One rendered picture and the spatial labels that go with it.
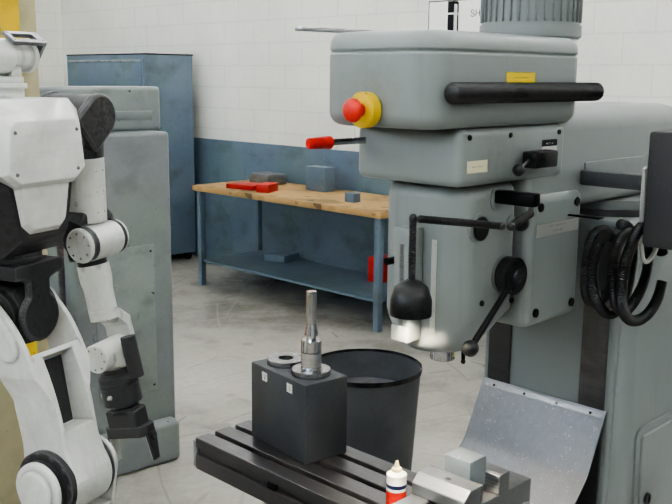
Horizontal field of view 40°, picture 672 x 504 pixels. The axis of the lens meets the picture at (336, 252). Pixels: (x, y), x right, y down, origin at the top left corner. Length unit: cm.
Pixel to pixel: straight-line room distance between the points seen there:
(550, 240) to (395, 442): 211
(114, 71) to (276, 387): 729
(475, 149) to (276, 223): 694
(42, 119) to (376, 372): 257
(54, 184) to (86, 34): 916
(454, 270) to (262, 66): 698
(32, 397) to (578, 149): 119
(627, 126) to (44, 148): 119
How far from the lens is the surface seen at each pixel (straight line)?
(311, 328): 208
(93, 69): 957
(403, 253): 165
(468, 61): 155
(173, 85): 902
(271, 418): 219
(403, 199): 169
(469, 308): 168
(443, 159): 158
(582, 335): 205
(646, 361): 212
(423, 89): 150
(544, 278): 183
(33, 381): 189
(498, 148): 165
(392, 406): 374
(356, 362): 411
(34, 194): 186
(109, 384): 215
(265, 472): 210
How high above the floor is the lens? 182
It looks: 11 degrees down
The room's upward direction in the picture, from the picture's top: 1 degrees clockwise
